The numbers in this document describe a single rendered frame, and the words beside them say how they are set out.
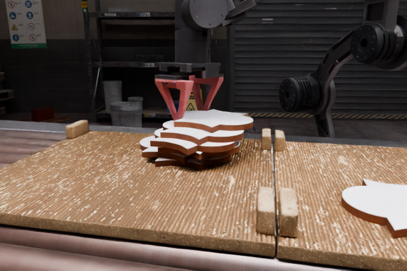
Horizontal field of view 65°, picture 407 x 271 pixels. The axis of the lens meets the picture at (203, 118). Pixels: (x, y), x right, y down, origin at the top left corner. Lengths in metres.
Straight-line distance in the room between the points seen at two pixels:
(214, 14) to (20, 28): 5.74
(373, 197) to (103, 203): 0.32
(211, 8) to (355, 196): 0.31
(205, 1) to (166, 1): 4.80
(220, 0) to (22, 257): 0.39
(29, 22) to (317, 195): 5.82
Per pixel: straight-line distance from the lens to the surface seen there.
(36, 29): 6.01
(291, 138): 0.75
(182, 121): 0.52
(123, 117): 4.00
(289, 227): 0.33
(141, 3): 5.35
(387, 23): 1.29
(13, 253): 0.39
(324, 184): 0.47
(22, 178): 0.52
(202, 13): 0.47
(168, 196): 0.41
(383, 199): 0.43
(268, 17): 5.15
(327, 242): 0.34
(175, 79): 0.51
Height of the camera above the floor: 1.12
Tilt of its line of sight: 13 degrees down
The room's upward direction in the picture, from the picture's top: straight up
